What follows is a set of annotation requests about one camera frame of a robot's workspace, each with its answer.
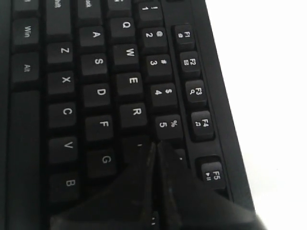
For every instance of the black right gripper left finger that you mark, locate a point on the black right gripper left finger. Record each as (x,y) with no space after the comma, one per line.
(126,204)

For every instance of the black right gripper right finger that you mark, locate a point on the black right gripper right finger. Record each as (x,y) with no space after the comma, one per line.
(189,204)

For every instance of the black acer keyboard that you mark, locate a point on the black acer keyboard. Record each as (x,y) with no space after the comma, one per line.
(87,85)

